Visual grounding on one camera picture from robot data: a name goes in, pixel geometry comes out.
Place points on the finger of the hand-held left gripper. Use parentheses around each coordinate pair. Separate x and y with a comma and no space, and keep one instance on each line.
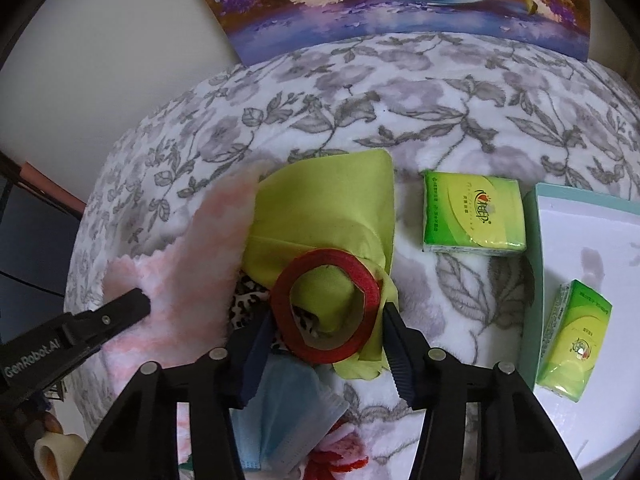
(120,310)

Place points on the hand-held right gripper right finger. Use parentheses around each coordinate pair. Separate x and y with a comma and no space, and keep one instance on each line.
(400,355)

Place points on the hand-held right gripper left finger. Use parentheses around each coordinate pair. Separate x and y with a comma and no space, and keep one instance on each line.
(255,360)

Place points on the leopard print scrunchie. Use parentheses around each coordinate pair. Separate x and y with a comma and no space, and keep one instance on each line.
(247,300)

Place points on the blue face mask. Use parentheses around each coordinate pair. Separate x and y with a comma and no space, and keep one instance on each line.
(290,410)

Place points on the red tape roll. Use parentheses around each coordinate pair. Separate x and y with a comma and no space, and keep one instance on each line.
(325,354)

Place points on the pink fluffy cloth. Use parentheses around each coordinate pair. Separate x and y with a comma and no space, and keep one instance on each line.
(200,260)

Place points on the green tissue packet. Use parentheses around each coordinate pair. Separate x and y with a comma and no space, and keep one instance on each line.
(470,215)
(570,345)

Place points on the lime green cloth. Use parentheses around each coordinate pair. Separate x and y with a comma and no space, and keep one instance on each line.
(320,200)

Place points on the teal rimmed white box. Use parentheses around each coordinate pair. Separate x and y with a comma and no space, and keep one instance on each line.
(590,240)

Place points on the beige tape roll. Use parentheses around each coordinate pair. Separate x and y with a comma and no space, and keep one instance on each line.
(60,442)

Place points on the dark furniture panel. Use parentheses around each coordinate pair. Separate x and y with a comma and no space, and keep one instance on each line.
(30,240)

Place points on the grey floral fleece blanket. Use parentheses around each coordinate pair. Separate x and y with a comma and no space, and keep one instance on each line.
(350,110)

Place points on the flower still life painting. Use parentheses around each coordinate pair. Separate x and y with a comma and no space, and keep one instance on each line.
(400,10)

